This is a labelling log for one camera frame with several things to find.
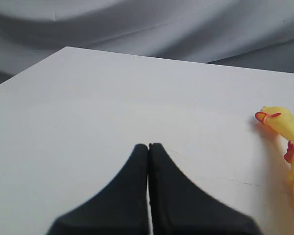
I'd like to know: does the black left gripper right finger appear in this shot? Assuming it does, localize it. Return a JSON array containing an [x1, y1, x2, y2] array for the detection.
[[148, 143, 262, 235]]

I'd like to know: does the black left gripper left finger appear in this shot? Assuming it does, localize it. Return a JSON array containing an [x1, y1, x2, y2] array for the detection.
[[48, 144, 149, 235]]

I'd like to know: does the yellow rubber chicken toy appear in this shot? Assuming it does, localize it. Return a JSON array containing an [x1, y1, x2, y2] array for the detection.
[[254, 105, 294, 235]]

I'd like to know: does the grey backdrop cloth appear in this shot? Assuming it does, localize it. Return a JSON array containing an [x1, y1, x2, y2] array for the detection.
[[0, 0, 294, 84]]

